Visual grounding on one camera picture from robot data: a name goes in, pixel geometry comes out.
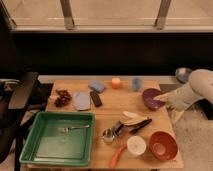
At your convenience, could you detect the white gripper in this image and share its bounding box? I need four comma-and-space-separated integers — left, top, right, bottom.
154, 84, 200, 123

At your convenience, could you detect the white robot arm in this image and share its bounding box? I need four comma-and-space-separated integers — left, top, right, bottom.
155, 69, 213, 123

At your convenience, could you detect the small blue cup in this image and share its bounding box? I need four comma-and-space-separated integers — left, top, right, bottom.
132, 78, 142, 92

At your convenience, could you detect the white paper cup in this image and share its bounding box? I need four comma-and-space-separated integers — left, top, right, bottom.
127, 136, 147, 156

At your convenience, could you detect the metal measuring cup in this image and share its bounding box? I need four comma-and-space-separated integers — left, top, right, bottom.
102, 121, 124, 144

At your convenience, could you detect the purple bowl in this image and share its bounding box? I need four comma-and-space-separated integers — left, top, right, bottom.
142, 88, 165, 110

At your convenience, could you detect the orange red bowl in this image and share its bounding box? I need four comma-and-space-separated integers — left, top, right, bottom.
149, 131, 178, 161

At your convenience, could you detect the orange candle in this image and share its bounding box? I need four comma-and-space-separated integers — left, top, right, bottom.
111, 78, 121, 89

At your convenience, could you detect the black rectangular block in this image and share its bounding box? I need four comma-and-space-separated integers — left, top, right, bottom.
90, 91, 102, 107

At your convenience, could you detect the blue sponge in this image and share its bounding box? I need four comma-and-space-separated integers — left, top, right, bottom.
89, 80, 105, 93

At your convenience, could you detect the silver fork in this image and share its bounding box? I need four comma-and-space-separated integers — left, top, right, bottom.
58, 125, 90, 133

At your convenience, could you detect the green plastic tray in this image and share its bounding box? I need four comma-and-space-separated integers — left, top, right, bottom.
19, 111, 95, 167

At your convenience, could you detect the black chair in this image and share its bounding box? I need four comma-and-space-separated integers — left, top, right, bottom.
0, 72, 47, 171

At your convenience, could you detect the black handled utensil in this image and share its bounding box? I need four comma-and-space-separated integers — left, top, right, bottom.
129, 119, 152, 134

